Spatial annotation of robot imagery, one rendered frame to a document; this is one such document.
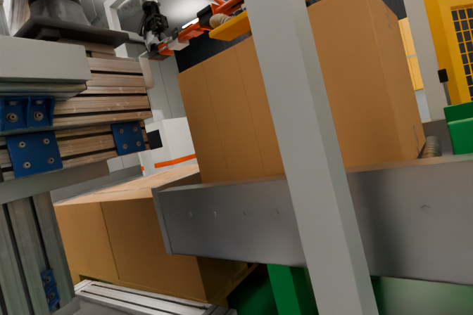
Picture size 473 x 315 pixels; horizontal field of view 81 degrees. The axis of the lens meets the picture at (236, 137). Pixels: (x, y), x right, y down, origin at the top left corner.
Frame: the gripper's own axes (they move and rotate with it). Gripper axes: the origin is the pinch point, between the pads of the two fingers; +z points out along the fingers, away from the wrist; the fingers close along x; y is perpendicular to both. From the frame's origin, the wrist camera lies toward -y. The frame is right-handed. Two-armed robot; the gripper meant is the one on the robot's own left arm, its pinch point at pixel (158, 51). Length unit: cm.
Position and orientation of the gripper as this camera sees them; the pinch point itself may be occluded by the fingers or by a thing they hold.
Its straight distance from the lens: 137.5
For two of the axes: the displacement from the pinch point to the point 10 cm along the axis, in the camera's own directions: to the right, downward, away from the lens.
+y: 7.5, -1.7, -6.3
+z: 2.3, 9.7, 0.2
